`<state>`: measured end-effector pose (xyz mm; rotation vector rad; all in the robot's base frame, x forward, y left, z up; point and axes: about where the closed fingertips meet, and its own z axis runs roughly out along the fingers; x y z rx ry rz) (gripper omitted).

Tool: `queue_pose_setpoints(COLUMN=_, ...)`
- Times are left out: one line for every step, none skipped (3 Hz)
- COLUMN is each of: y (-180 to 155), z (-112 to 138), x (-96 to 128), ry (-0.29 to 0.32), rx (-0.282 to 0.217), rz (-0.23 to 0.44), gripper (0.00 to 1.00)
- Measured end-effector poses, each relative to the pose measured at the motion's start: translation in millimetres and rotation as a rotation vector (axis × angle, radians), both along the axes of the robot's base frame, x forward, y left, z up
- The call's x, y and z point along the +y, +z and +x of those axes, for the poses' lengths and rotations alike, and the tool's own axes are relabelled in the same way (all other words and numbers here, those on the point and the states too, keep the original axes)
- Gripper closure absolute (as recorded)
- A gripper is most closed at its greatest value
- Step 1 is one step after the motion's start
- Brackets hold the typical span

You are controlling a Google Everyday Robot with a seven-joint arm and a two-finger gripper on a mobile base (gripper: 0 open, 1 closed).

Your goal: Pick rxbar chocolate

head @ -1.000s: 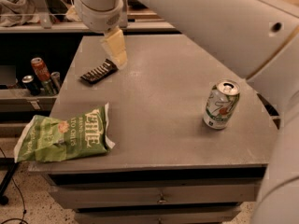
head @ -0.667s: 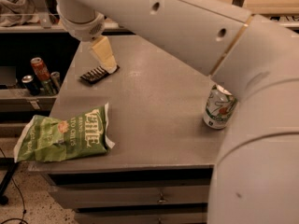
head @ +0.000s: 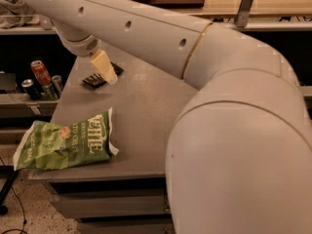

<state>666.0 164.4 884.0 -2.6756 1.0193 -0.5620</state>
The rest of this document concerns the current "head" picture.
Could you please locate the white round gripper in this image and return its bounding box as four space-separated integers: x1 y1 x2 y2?
53 19 118 85

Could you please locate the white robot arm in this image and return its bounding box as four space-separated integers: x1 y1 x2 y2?
23 0 312 234

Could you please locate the silver soda can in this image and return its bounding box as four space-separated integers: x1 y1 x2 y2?
52 75 63 95

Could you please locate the green soda can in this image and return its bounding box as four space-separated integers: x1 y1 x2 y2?
42 83 59 100

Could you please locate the red coca-cola can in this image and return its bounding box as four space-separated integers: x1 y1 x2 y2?
30 60 52 86

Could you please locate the dark blue soda can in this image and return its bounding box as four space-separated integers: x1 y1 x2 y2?
21 79 41 100

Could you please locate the grey cloth on shelf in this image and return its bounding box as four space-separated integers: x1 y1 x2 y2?
0 0 39 29

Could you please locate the green kettle chips bag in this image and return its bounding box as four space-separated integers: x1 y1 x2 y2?
13 108 119 171

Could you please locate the grey drawer cabinet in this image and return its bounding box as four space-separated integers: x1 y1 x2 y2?
29 45 196 234

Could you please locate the metal railing shelf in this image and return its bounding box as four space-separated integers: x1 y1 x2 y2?
0 0 312 36

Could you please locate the black cable on floor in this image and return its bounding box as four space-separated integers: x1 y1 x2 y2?
0 156 29 234

